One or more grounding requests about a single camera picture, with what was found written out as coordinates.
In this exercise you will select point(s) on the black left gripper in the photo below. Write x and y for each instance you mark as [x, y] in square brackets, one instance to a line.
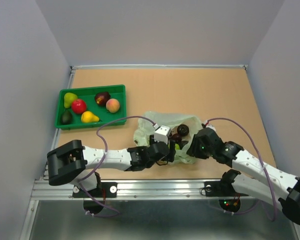
[169, 157]

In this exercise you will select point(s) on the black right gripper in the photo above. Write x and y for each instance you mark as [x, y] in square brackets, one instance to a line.
[193, 149]

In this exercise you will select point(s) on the dark maroon plum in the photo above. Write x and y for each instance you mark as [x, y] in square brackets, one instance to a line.
[176, 137]

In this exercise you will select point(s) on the dark purple mangosteen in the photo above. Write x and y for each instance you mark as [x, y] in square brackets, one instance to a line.
[183, 130]

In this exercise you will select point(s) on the light green plastic bag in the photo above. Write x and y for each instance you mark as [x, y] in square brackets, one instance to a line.
[142, 134]

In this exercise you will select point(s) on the light green wrinkled fruit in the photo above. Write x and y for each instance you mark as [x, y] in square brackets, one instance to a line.
[177, 147]

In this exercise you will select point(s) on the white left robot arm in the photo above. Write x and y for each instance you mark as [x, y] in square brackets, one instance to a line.
[76, 164]

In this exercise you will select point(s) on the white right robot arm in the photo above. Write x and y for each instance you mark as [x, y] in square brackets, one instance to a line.
[248, 175]

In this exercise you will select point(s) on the peach fruit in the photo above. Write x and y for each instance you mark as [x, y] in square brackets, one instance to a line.
[113, 105]

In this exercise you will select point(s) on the dark red grape bunch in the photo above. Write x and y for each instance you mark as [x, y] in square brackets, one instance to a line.
[183, 143]

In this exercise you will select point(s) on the dark red apple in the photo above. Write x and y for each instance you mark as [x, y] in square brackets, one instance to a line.
[101, 98]

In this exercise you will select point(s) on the green plastic tray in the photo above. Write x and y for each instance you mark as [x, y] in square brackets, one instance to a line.
[87, 94]

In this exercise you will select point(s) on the bright red apple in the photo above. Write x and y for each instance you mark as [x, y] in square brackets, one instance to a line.
[78, 106]

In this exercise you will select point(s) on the dark green avocado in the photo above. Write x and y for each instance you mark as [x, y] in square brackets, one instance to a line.
[66, 118]

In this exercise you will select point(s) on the green yellow pear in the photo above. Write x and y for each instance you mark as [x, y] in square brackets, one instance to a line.
[68, 99]

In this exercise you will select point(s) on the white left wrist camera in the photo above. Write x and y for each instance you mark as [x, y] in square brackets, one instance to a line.
[162, 134]

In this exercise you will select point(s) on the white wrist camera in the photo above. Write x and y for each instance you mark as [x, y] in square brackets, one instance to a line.
[162, 134]
[207, 124]

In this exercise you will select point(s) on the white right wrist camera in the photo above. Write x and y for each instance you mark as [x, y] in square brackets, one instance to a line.
[207, 124]

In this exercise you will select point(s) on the aluminium mounting rail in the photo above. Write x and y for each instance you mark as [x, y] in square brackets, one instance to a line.
[132, 190]

